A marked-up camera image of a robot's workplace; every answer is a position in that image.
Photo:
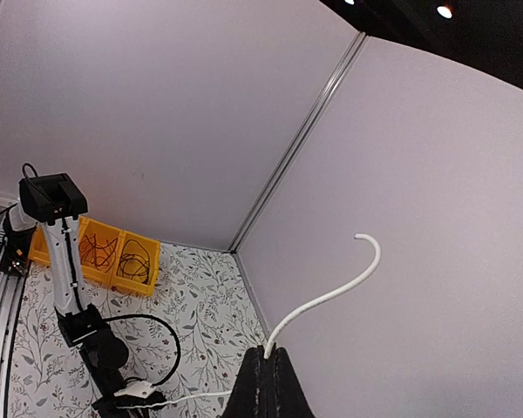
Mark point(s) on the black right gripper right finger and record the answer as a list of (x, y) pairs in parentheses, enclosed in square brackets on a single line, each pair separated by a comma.
[(284, 395)]

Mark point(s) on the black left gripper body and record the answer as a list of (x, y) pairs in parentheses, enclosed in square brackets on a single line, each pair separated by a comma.
[(128, 406)]

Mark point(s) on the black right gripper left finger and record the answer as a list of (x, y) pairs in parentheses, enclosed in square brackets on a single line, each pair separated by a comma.
[(243, 400)]

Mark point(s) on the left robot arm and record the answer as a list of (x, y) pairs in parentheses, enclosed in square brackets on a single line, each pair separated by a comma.
[(54, 204)]

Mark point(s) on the floral patterned table mat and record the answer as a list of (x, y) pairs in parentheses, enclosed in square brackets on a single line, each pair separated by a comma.
[(189, 336)]

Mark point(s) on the yellow far bin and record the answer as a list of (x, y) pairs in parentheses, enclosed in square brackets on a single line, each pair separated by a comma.
[(137, 268)]

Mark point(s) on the yellow bin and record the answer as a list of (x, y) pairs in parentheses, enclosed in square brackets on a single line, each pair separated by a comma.
[(137, 268), (98, 247), (39, 250)]

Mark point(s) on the yellow middle bin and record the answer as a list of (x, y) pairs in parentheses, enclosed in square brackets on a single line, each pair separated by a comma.
[(98, 247)]

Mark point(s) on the yellow near bin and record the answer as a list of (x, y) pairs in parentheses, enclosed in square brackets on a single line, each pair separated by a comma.
[(39, 250)]

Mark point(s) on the left aluminium frame post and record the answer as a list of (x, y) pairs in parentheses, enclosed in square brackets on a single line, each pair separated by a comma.
[(316, 110)]

